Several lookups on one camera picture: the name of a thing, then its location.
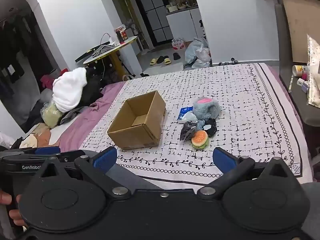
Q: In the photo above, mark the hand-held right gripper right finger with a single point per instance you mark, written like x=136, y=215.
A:
x=223, y=161

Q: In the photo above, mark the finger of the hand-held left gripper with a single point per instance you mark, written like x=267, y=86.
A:
x=71, y=154
x=47, y=150

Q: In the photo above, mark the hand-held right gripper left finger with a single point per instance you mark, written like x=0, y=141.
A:
x=105, y=158

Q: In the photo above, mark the burger toy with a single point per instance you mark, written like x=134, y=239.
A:
x=199, y=138

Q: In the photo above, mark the black item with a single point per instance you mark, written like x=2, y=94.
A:
x=187, y=131

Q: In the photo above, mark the grey plush toy pink patch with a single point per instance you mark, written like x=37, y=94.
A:
x=208, y=110

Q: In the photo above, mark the white fluffy cloth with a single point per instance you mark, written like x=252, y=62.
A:
x=189, y=117

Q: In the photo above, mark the cardboard box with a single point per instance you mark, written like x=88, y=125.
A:
x=150, y=120

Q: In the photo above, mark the blue tissue packet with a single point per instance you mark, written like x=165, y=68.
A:
x=184, y=111

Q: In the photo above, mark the person's left hand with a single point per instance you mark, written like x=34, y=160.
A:
x=5, y=198

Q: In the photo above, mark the beige clothes pile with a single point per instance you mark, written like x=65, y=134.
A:
x=35, y=136

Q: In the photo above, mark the purple bed sheet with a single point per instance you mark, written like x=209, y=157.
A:
x=85, y=125

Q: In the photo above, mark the pale yellow cloth bundle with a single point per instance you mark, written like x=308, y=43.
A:
x=51, y=115

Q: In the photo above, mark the grey garment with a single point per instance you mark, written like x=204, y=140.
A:
x=72, y=113

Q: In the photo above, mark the small blue grey cloth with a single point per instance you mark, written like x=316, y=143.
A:
x=200, y=124

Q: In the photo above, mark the white towel bundle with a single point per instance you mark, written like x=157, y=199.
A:
x=68, y=90

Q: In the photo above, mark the black patterned white blanket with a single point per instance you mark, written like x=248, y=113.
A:
x=237, y=92

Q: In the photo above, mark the red cloth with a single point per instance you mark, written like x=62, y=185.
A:
x=46, y=80

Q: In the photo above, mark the black clothes pile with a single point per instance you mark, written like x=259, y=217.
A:
x=95, y=87

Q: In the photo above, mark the dark grey nightstand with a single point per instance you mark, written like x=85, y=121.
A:
x=297, y=105

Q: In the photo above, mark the black sock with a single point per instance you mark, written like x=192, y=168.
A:
x=145, y=74

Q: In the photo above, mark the small dark metal object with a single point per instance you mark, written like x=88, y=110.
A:
x=222, y=63
x=233, y=60

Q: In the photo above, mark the long black flat case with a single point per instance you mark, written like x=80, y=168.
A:
x=83, y=55

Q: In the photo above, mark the hanging dark clothes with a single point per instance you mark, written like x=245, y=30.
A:
x=15, y=55

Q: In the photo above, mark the thin white stick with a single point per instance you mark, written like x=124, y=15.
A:
x=290, y=83

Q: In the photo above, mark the white plastic bag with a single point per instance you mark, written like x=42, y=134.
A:
x=203, y=56

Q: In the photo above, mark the grey floor mat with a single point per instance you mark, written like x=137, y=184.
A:
x=165, y=68

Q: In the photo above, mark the yellow slipper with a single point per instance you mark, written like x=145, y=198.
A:
x=167, y=61
x=153, y=61

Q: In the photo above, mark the small lavender box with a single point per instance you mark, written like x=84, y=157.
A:
x=305, y=88

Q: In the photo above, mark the small white box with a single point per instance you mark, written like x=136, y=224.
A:
x=300, y=82

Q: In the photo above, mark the round yellow edged table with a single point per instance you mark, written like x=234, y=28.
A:
x=117, y=48

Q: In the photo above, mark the black slipper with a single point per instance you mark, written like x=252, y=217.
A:
x=176, y=55
x=160, y=59

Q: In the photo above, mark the grey plastic bag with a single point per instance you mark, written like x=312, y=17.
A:
x=192, y=51

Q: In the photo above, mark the small pink object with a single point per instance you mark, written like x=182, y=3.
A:
x=304, y=76

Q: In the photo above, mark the white yellow cup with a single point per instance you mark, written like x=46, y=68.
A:
x=298, y=70

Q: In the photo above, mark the dark red canister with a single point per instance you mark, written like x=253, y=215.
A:
x=120, y=34

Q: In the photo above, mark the pack of water bottles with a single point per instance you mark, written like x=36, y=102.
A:
x=178, y=43

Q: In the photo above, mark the white cabinet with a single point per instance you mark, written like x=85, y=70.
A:
x=182, y=25

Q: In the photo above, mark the grey framed padded headboard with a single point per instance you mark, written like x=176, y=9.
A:
x=295, y=27

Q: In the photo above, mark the black framed glass door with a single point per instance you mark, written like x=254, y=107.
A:
x=152, y=12

